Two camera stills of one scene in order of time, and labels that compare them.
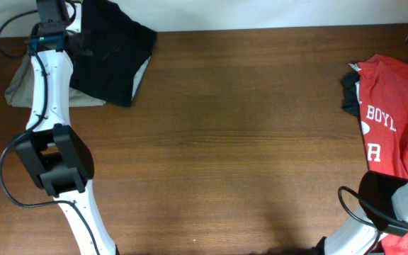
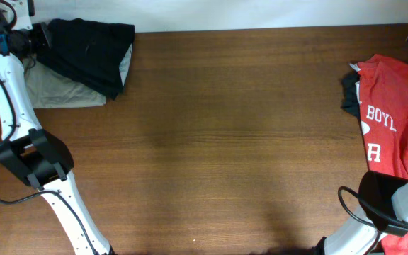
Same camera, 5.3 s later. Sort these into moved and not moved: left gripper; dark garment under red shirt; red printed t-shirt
Moved: left gripper
Not moved: dark garment under red shirt; red printed t-shirt
